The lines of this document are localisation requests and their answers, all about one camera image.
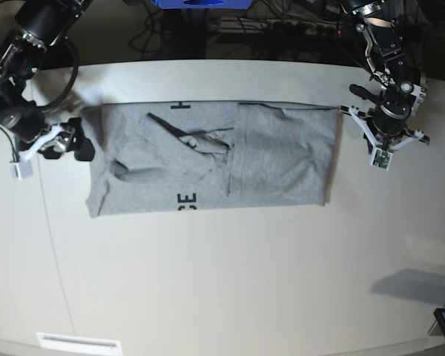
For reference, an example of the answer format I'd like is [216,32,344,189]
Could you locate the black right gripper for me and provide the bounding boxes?
[0,102,78,152]

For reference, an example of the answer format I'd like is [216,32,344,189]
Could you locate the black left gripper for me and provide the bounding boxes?
[371,98,412,139]

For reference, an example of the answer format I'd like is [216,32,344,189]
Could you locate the grey T-shirt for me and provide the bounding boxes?
[82,101,339,217]

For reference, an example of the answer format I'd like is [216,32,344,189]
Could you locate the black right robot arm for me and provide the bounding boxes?
[0,1,91,144]

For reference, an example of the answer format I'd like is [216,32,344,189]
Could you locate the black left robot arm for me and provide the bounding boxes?
[337,1,429,169]

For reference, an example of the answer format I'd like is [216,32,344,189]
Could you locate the black power strip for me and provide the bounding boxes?
[269,21,337,38]

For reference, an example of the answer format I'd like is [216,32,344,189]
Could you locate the white paper strip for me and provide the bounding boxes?
[36,332,122,355]

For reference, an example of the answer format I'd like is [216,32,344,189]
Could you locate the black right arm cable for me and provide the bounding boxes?
[348,83,385,105]

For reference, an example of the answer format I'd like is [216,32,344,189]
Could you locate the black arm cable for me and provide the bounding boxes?
[36,36,79,112]
[348,83,385,105]

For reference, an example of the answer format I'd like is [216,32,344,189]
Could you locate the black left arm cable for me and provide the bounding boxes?
[36,36,79,112]

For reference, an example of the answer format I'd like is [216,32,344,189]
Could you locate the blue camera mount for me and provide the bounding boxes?
[152,0,253,10]

